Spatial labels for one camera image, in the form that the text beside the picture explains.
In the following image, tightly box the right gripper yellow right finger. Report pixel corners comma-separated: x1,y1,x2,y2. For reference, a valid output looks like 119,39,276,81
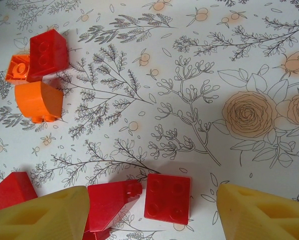
216,183,299,240

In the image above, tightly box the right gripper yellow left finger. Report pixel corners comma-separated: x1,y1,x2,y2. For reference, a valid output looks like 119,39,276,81
0,185,91,240

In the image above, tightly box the red sloped lego brick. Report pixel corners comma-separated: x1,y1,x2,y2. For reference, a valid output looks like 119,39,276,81
85,179,143,233

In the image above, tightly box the red flat square lego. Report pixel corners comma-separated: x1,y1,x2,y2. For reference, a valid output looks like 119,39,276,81
143,173,192,224

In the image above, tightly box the orange curved lego brick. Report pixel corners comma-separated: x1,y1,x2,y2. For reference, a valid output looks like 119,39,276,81
15,80,64,123

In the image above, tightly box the small orange lego brick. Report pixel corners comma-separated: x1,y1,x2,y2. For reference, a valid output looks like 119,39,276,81
6,54,31,87

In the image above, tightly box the red square lego brick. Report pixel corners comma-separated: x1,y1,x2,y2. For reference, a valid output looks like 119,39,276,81
26,29,70,83

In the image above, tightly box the floral print tablecloth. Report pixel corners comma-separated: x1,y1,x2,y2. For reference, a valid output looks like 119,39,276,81
0,0,299,240

